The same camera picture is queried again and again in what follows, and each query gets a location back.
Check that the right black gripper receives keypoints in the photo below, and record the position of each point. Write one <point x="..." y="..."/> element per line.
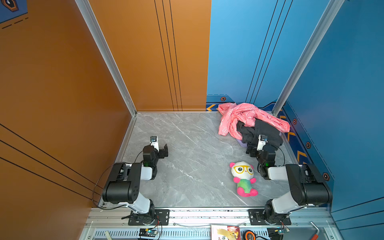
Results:
<point x="253" y="150"/>

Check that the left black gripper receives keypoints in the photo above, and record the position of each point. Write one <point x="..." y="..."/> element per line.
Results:
<point x="160" y="153"/>

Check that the purple cloth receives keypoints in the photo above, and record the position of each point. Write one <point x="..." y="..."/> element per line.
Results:
<point x="244" y="145"/>

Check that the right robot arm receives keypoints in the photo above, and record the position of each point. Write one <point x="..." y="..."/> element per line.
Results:
<point x="307" y="188"/>

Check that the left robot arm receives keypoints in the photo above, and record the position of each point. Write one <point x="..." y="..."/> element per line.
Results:
<point x="122" y="187"/>

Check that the black cloth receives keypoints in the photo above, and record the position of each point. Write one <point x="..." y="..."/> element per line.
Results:
<point x="250" y="135"/>

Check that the pink patterned cloth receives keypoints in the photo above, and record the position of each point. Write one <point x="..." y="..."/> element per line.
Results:
<point x="247" y="114"/>

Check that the panda plush toy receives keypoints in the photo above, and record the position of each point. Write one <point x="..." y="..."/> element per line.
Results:
<point x="243" y="176"/>

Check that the right circuit board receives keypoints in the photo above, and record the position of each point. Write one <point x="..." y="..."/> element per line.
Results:
<point x="282" y="230"/>

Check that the circuit board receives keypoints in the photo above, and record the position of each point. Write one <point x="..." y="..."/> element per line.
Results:
<point x="282" y="230"/>
<point x="148" y="234"/>

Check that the left circuit board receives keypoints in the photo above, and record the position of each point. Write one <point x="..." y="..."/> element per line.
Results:
<point x="148" y="234"/>

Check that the orange black tape measure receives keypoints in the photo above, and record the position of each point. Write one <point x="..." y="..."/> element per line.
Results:
<point x="249" y="235"/>

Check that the red yellow booklet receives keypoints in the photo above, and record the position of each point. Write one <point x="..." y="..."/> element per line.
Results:
<point x="223" y="232"/>

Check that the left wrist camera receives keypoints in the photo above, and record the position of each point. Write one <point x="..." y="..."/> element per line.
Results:
<point x="154" y="142"/>

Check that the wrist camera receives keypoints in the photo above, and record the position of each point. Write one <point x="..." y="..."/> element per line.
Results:
<point x="154" y="142"/>
<point x="262" y="141"/>

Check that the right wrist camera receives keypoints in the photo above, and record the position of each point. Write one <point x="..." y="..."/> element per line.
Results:
<point x="262" y="141"/>

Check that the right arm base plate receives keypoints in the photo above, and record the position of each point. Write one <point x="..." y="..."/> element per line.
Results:
<point x="260" y="217"/>

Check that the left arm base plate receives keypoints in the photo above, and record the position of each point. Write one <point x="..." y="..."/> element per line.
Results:
<point x="157" y="216"/>

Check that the left aluminium corner post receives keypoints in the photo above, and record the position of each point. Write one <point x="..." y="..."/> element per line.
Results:
<point x="101" y="42"/>

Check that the aluminium corner post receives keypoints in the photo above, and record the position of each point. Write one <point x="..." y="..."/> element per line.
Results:
<point x="318" y="34"/>
<point x="101" y="42"/>

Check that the right aluminium corner post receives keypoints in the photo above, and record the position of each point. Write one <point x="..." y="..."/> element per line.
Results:
<point x="318" y="34"/>

